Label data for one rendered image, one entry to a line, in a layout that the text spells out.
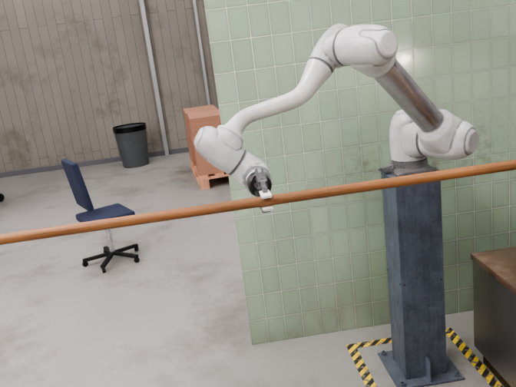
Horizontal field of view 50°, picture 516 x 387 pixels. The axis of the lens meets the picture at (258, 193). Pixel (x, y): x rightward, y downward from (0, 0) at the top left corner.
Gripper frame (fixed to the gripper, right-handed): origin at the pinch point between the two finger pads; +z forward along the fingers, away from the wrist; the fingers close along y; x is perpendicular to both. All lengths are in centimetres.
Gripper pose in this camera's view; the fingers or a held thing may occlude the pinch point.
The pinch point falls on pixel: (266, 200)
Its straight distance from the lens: 160.2
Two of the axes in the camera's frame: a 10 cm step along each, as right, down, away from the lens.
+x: -9.9, 1.5, -0.7
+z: 1.0, 2.6, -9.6
